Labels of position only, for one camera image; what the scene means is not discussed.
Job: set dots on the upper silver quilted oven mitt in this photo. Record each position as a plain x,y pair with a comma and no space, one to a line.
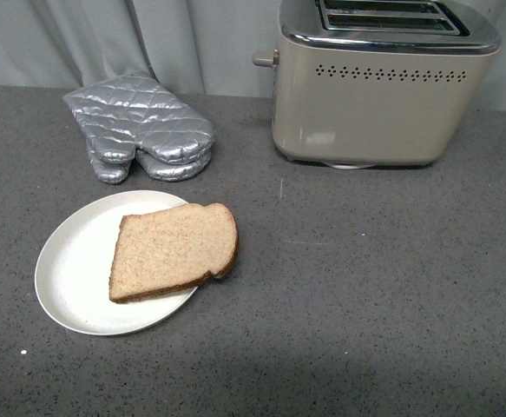
131,113

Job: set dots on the beige two-slot toaster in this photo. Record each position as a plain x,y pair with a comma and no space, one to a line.
368,83

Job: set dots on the silver quilted oven mitt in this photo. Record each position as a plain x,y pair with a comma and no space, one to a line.
131,113
170,170

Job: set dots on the beige toaster lever knob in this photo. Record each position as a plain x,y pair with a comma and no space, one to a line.
266,58

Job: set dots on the brown bread slice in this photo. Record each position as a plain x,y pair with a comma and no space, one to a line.
170,250

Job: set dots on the grey curtain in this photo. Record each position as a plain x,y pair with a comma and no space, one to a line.
196,47

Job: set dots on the lower silver quilted oven mitt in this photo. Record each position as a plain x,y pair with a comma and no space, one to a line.
170,170

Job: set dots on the white round plate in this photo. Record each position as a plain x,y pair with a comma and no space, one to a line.
72,270

